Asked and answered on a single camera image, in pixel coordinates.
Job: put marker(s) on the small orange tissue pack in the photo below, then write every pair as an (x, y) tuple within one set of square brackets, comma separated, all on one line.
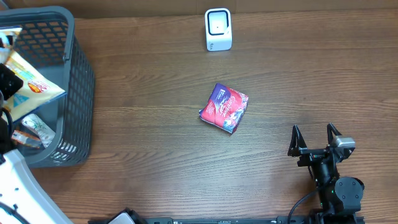
[(26, 139)]

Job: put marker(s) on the white barcode scanner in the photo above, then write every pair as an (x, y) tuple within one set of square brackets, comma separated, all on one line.
[(218, 29)]

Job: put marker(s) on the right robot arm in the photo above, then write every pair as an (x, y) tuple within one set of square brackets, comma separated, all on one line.
[(340, 197)]

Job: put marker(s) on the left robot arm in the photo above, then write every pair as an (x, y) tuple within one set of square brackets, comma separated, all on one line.
[(23, 200)]

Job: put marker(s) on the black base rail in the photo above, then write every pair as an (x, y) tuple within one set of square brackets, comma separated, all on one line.
[(277, 220)]

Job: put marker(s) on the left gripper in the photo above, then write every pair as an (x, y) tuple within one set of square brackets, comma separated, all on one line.
[(12, 82)]

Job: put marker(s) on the yellow white snack bag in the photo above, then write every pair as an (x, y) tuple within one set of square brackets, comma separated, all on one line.
[(36, 90)]

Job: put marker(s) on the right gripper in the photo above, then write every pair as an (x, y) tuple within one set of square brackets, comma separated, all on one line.
[(296, 147)]

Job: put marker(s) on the red purple pad package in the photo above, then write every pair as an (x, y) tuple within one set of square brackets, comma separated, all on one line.
[(225, 108)]

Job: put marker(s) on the grey plastic shopping basket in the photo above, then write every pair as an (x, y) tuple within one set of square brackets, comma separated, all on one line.
[(48, 43)]

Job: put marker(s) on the white tube with gold cap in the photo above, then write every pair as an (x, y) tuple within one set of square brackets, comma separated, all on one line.
[(40, 128)]

